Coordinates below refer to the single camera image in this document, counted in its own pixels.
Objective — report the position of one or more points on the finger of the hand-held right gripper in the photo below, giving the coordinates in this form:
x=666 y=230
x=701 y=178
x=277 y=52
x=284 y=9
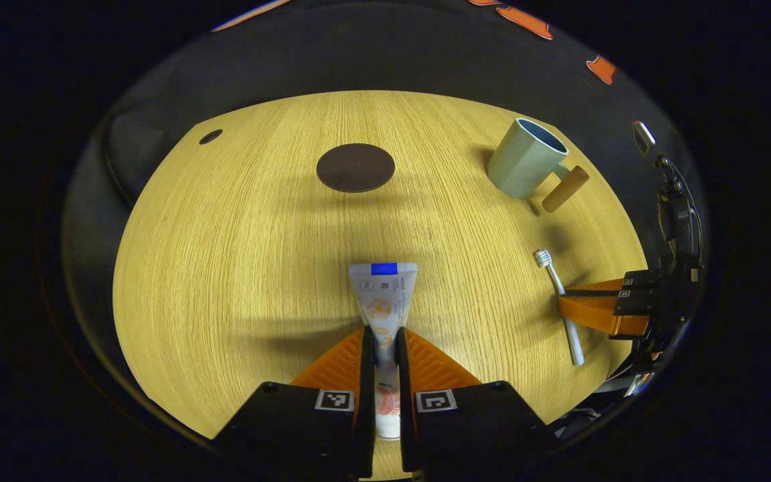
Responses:
x=633 y=281
x=600 y=311

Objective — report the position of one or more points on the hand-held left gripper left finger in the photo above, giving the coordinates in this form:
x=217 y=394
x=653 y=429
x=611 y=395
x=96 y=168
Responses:
x=367 y=375

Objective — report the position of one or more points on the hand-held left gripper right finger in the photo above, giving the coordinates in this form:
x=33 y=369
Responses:
x=403 y=375

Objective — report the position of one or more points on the white toothbrush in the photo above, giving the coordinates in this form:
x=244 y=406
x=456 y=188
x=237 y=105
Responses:
x=563 y=301

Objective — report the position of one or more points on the white toothpaste tube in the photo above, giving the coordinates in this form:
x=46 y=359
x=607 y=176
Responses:
x=383 y=301

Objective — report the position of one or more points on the dark brown round coaster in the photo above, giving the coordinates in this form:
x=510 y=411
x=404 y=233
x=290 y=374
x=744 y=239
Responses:
x=355 y=167

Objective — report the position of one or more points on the round black desk grommet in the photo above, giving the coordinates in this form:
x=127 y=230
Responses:
x=210 y=136

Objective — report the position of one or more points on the black backdrop cloth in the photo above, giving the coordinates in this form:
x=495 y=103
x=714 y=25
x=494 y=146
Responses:
x=372 y=60

